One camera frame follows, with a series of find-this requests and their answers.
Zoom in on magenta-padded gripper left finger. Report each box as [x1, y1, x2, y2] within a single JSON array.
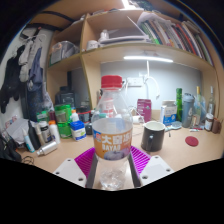
[[53, 147, 98, 190]]

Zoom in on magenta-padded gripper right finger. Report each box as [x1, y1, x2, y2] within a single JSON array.
[[127, 145, 175, 189]]

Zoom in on clear red-capped water bottle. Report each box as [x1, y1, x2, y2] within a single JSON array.
[[91, 75, 134, 192]]

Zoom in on black mug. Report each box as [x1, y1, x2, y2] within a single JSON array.
[[140, 120, 167, 153]]

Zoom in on small blue and white box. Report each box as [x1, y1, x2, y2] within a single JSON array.
[[69, 120, 87, 141]]

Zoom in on green plastic jar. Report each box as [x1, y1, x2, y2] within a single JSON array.
[[57, 121, 73, 139]]

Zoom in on orange-capped white bottle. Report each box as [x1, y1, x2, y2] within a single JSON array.
[[48, 120, 62, 145]]

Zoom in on silver spray can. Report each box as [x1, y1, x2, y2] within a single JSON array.
[[35, 140, 59, 157]]

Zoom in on magenta drink carton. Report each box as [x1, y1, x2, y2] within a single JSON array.
[[136, 98, 153, 123]]

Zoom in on green lidded plastic tub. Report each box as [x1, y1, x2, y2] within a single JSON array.
[[54, 104, 73, 124]]

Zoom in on flat round red coaster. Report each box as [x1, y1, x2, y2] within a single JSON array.
[[184, 135, 200, 147]]

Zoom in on blue and white carton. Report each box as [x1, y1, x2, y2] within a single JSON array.
[[160, 99, 178, 126]]

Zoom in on grey drink bottle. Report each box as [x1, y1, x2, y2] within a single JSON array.
[[181, 92, 195, 128]]

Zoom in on green glass bottle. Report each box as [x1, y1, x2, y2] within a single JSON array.
[[175, 87, 184, 123]]

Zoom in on black bag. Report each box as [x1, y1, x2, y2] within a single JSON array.
[[0, 133, 23, 163]]

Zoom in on brown mug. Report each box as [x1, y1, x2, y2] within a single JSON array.
[[212, 117, 224, 134]]

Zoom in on yellow-capped glass bottle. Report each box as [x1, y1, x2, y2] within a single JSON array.
[[194, 85, 203, 126]]

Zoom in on blue hanging garment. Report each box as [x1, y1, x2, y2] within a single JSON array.
[[26, 46, 45, 122]]

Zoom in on clear glass bottle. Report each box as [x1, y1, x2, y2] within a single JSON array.
[[207, 85, 216, 116]]

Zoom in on black hanging garment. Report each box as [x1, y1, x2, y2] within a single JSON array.
[[0, 44, 27, 114]]

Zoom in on light grey hanging garment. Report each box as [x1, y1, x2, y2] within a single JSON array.
[[18, 33, 44, 83]]

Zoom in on wooden shelf unit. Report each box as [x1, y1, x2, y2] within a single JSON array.
[[45, 0, 218, 119]]

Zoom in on black coiled cable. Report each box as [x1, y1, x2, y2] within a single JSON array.
[[21, 154, 35, 166]]

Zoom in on white wall power socket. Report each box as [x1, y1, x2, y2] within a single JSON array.
[[125, 77, 144, 88]]

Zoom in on white lamp cable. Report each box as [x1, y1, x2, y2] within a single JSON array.
[[143, 59, 162, 100]]

